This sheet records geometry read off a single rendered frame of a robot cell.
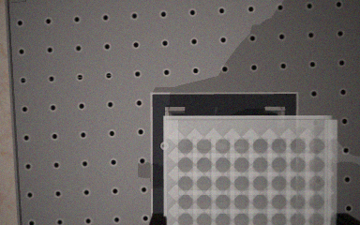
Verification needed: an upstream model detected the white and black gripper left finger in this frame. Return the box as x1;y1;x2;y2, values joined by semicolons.
149;213;166;225

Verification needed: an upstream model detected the white well plate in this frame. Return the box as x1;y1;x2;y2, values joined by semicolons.
163;115;338;225

